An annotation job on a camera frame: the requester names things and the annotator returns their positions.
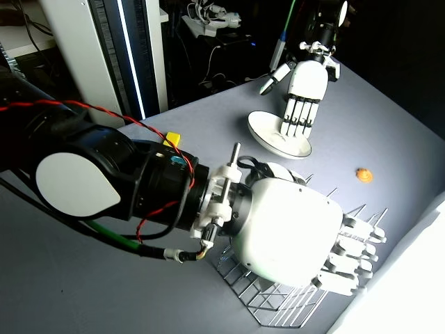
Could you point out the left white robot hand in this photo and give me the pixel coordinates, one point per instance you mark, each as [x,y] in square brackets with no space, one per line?
[307,83]

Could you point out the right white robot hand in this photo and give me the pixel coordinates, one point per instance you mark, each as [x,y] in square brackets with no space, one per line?
[292,229]

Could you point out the white plate with dark rim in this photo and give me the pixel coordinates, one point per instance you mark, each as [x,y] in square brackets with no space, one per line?
[267,128]

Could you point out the black electronics box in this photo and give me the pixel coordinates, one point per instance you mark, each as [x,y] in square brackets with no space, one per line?
[233,40]

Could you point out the orange swirl cookie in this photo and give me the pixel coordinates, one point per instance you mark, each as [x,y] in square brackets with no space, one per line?
[364,175]

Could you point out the white spare robot hand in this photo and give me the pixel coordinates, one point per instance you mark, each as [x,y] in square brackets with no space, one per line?
[215,17]

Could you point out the yellow block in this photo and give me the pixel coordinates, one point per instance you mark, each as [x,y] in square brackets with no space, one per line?
[172,138]

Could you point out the white robot torso column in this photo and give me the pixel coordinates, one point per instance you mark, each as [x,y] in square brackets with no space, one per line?
[69,41]

